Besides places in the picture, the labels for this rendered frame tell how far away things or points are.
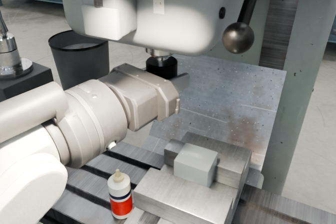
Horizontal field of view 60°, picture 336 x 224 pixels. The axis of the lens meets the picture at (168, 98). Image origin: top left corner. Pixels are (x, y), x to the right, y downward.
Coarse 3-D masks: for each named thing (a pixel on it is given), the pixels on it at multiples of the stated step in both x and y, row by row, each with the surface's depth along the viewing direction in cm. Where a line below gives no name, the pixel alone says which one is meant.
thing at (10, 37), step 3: (9, 33) 63; (6, 36) 62; (9, 36) 62; (12, 36) 62; (0, 39) 60; (3, 39) 60; (6, 39) 61; (9, 39) 61; (12, 39) 62; (0, 42) 60; (3, 42) 61; (6, 42) 61
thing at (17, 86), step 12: (24, 60) 68; (0, 72) 63; (12, 72) 63; (24, 72) 64; (36, 72) 66; (48, 72) 68; (0, 84) 61; (12, 84) 61; (24, 84) 63; (36, 84) 66; (0, 96) 61; (12, 96) 62
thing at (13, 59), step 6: (12, 42) 62; (0, 48) 61; (6, 48) 62; (12, 48) 62; (0, 54) 62; (6, 54) 62; (12, 54) 63; (18, 54) 65; (0, 60) 62; (6, 60) 63; (12, 60) 63; (18, 60) 65; (0, 66) 63; (6, 66) 63; (12, 66) 64; (18, 66) 65
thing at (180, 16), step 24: (72, 0) 33; (144, 0) 29; (168, 0) 28; (192, 0) 27; (216, 0) 28; (240, 0) 36; (72, 24) 35; (144, 24) 31; (168, 24) 29; (192, 24) 28; (216, 24) 29; (168, 48) 31; (192, 48) 30
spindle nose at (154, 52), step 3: (147, 48) 40; (147, 51) 41; (150, 51) 40; (153, 51) 40; (156, 51) 40; (159, 51) 40; (162, 51) 40; (165, 51) 40; (150, 54) 40; (153, 54) 40; (156, 54) 40; (159, 54) 40; (162, 54) 40; (165, 54) 40; (168, 54) 40; (171, 54) 40
